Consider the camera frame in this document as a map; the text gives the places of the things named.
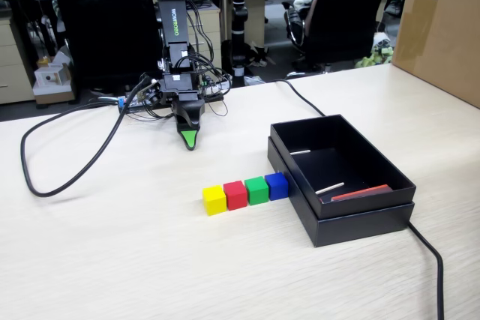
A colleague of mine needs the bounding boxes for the green yellow toys on floor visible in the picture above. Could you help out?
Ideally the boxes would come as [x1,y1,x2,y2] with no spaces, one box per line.
[355,33,395,70]

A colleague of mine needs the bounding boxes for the beige drawer cabinet plain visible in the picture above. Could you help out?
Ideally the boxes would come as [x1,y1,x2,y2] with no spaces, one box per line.
[0,16,37,106]

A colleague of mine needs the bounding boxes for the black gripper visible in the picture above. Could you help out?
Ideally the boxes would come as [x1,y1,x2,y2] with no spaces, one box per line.
[160,71,206,152]

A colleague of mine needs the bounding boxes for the white small stick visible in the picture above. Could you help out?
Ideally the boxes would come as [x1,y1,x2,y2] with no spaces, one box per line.
[314,182,345,196]

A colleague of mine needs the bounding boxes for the yellow wooden cube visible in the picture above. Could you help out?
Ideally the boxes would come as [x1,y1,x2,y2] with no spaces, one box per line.
[202,184,228,217]

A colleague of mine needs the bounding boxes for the black white jointed pole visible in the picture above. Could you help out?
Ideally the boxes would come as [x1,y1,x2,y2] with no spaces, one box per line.
[228,0,251,88]

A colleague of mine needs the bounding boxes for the black box tray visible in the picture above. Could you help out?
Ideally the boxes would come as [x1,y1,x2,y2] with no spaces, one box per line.
[269,112,418,220]

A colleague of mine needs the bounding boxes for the black open box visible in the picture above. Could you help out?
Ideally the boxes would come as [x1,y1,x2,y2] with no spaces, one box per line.
[266,136,416,249]

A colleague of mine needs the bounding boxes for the controller circuit board blue terminals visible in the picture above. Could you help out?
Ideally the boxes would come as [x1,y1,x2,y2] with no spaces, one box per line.
[117,94,146,110]

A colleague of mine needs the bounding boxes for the black office chair chrome arms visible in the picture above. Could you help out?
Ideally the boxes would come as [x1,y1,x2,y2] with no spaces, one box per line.
[283,0,404,73]

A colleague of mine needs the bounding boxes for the green wooden cube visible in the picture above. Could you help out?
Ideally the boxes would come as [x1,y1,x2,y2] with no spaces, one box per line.
[244,176,270,207]

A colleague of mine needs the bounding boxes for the red flat plank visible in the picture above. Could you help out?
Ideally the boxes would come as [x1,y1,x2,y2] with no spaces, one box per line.
[331,184,393,203]

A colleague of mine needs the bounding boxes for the black mesh office chair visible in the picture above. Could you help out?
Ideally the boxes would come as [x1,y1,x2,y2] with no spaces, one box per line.
[47,0,166,106]

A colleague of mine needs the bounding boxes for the large cardboard box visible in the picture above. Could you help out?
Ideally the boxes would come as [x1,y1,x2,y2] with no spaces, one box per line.
[391,0,480,109]

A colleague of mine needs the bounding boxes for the beige drawer cabinet with lock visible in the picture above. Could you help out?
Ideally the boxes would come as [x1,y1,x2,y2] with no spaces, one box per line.
[183,1,223,73]

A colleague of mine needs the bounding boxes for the red wooden cube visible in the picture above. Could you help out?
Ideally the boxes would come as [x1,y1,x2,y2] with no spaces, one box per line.
[223,180,249,211]

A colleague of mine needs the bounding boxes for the thick black table cable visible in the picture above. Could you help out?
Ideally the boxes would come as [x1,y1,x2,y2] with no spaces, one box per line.
[271,79,446,320]

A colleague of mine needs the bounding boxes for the white box on floor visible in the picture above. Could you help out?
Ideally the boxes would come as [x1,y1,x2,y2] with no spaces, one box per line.
[32,61,75,106]

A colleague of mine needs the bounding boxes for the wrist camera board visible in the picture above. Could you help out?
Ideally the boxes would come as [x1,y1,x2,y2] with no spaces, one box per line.
[129,79,163,106]

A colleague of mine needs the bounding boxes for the thick black camera cable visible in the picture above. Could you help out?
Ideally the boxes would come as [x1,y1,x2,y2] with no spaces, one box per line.
[20,74,152,198]

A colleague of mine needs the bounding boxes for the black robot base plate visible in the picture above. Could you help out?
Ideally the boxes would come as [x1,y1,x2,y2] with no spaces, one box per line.
[118,91,226,115]

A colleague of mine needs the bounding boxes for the blue wooden cube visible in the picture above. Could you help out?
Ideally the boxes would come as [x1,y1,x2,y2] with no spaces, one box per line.
[264,172,290,202]

